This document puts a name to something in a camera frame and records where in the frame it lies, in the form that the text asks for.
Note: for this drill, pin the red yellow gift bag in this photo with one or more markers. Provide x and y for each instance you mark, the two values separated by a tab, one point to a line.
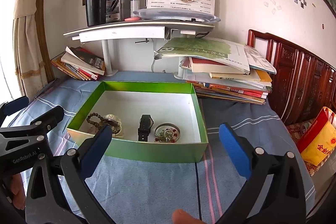
319	140

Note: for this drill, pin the black thermos cup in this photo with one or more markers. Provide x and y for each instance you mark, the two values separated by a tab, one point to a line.
95	12

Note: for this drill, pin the beige curtain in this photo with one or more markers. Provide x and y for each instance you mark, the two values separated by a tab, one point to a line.
29	64

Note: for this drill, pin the green cardboard box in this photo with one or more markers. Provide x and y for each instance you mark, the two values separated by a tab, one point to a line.
154	122

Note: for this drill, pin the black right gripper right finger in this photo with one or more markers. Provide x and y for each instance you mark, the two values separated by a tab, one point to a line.
273	191

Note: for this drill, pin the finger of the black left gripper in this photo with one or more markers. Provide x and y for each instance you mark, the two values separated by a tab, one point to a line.
44	118
9	108

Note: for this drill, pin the left stack of books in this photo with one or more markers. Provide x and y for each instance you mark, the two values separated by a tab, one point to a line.
80	64

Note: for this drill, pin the blue striped bed sheet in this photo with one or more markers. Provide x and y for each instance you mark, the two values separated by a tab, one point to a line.
148	192

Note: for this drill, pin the right hand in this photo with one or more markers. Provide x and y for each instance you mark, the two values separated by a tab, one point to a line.
182	217

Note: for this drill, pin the right stack of books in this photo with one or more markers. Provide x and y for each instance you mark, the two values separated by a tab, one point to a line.
221	69

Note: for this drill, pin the stack of books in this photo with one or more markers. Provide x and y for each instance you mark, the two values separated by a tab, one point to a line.
80	64
221	69

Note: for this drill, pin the red wooden headboard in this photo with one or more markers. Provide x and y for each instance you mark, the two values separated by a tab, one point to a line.
304	83

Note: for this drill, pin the black wrist watch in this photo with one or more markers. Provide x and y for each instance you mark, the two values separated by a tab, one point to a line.
145	124

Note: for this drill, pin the small white spray bottle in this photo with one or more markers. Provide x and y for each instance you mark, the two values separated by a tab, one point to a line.
134	6

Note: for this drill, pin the white wrist watch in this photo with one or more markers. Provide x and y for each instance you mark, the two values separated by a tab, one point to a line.
115	123

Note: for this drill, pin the silver metal bangle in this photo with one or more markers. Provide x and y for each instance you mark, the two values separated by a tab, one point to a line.
167	133

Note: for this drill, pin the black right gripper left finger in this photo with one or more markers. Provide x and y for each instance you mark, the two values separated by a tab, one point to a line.
46	201

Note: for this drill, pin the left hand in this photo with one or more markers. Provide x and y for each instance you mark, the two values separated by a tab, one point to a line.
17	189

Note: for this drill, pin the white desk shelf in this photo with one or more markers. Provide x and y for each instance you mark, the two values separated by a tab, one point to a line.
142	29

